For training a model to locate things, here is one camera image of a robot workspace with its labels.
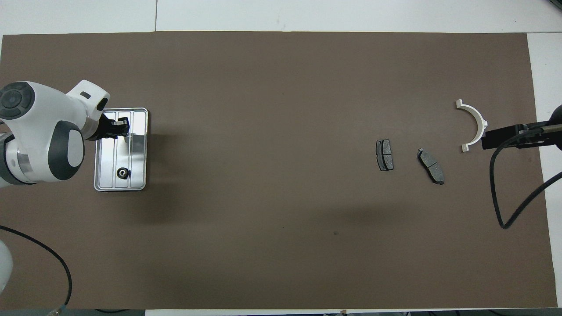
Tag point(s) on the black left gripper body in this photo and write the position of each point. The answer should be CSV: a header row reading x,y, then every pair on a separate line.
x,y
103,129

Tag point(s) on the white curved plastic bracket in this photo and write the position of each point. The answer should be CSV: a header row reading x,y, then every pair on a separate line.
x,y
481,123

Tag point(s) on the silver metal tray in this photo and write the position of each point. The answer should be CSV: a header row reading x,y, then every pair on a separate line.
x,y
138,166

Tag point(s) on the brown table mat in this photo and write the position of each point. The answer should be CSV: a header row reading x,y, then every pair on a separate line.
x,y
281,87

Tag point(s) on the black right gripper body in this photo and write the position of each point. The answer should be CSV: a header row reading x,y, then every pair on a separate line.
x,y
555,140

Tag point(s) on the short grey brake pad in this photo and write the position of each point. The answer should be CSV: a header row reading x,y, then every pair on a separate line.
x,y
385,156

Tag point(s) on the long grey brake pad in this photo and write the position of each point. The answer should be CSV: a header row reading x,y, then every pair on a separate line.
x,y
431,166

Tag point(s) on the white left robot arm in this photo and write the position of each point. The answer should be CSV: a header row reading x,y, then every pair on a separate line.
x,y
39,127

